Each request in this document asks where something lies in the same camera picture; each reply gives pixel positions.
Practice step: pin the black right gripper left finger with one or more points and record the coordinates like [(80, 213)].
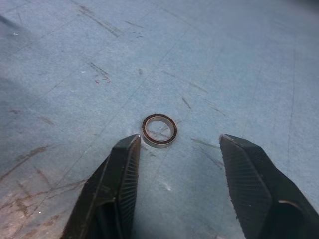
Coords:
[(107, 194)]

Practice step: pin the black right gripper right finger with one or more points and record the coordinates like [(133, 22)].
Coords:
[(264, 199)]

